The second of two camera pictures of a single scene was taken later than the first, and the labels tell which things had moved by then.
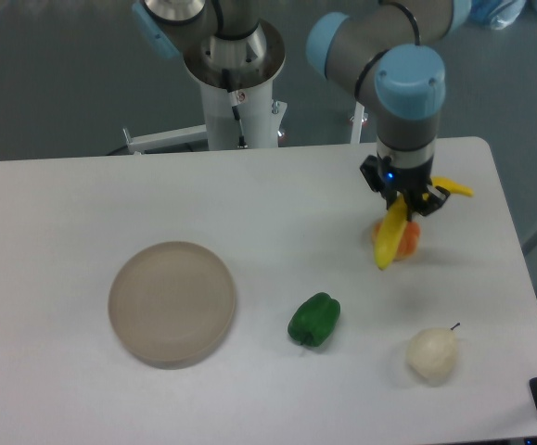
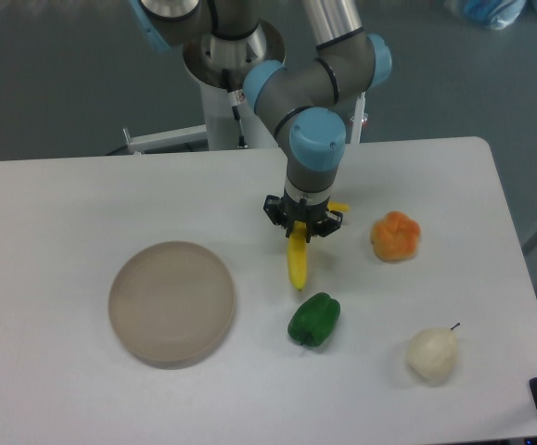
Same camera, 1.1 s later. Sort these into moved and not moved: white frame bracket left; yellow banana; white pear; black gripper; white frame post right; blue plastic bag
Moved: yellow banana; black gripper
Not moved: white frame post right; white pear; blue plastic bag; white frame bracket left
